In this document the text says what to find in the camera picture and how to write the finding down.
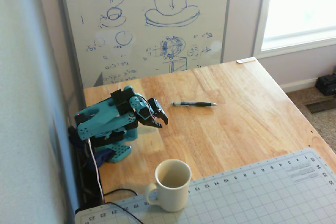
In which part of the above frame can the window with white frame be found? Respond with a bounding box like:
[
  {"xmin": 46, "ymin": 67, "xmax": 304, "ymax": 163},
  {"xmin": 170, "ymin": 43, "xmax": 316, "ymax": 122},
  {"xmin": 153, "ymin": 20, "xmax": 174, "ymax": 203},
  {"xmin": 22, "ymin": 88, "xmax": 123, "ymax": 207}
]
[{"xmin": 253, "ymin": 0, "xmax": 336, "ymax": 59}]

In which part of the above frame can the black ballpoint pen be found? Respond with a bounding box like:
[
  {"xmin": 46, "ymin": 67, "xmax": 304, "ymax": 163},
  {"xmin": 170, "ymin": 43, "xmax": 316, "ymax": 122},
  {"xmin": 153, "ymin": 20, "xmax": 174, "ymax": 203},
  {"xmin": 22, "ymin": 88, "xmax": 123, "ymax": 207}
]
[{"xmin": 172, "ymin": 101, "xmax": 218, "ymax": 107}]

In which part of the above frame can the thin black cable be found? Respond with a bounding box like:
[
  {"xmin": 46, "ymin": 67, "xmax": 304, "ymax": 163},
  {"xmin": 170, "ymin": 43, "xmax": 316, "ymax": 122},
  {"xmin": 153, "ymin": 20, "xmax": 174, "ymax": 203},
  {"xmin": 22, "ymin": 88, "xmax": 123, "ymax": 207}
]
[{"xmin": 103, "ymin": 188, "xmax": 139, "ymax": 197}]

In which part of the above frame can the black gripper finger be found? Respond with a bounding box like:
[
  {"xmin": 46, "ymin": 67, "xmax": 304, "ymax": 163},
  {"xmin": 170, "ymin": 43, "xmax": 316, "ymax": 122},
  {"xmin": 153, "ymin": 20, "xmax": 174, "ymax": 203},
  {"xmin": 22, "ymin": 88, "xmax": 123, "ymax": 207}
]
[
  {"xmin": 155, "ymin": 110, "xmax": 169, "ymax": 125},
  {"xmin": 141, "ymin": 118, "xmax": 163, "ymax": 130}
]

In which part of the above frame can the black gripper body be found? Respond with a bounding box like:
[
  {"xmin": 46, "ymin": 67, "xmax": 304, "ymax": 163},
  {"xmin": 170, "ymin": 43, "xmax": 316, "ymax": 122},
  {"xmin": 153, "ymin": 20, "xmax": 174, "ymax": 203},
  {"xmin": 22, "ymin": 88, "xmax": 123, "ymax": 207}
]
[{"xmin": 134, "ymin": 98, "xmax": 163, "ymax": 123}]

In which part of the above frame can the white cable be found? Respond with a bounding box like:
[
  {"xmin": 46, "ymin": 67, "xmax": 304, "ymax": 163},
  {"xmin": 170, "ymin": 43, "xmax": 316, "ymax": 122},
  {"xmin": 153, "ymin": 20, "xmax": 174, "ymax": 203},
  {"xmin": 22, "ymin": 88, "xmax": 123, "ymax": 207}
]
[{"xmin": 88, "ymin": 136, "xmax": 106, "ymax": 204}]

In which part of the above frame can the black device on floor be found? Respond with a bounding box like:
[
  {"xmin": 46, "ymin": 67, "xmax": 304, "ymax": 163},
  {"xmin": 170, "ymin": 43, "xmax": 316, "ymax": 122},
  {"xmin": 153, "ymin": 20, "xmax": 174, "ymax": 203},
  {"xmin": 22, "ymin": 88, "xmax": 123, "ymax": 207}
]
[{"xmin": 314, "ymin": 72, "xmax": 336, "ymax": 97}]

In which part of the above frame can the floor vent grille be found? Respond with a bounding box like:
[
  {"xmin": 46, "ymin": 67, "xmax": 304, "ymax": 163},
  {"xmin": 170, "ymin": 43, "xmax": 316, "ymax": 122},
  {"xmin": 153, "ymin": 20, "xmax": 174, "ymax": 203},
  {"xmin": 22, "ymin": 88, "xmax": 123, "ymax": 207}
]
[{"xmin": 305, "ymin": 100, "xmax": 336, "ymax": 115}]

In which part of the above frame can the cream ceramic mug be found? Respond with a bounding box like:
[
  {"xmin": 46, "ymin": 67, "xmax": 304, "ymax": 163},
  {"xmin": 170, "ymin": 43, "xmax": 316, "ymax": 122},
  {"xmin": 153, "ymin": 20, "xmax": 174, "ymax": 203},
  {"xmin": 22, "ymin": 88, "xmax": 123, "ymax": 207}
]
[{"xmin": 144, "ymin": 158, "xmax": 193, "ymax": 213}]

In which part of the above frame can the dark cable across mat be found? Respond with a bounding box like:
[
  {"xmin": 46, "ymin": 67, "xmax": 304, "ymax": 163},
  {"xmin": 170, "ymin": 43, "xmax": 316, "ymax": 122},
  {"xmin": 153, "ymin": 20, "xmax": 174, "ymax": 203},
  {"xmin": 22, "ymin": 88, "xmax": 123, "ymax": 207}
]
[{"xmin": 104, "ymin": 202, "xmax": 144, "ymax": 224}]

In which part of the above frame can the grey cutting mat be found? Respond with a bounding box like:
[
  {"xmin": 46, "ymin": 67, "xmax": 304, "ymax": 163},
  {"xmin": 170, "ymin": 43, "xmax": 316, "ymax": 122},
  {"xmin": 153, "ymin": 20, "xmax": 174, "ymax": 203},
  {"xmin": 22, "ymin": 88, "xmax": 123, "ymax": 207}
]
[{"xmin": 75, "ymin": 147, "xmax": 336, "ymax": 224}]

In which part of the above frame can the small white flat object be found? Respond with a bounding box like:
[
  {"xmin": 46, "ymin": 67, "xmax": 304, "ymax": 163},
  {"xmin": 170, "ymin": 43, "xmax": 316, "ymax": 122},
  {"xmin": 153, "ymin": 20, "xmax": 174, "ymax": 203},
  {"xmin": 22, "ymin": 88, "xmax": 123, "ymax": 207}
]
[{"xmin": 236, "ymin": 57, "xmax": 258, "ymax": 64}]

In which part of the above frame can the blue clamp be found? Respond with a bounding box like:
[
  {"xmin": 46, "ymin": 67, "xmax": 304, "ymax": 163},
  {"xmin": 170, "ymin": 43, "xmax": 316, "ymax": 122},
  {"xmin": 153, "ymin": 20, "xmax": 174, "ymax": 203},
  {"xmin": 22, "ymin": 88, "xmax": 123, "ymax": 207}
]
[{"xmin": 93, "ymin": 149, "xmax": 114, "ymax": 169}]

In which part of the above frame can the whiteboard with blue drawings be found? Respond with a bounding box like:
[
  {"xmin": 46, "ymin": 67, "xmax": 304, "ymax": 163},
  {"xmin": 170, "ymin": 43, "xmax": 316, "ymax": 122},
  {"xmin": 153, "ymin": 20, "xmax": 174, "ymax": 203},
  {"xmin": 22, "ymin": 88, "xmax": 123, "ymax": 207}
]
[{"xmin": 54, "ymin": 0, "xmax": 234, "ymax": 89}]

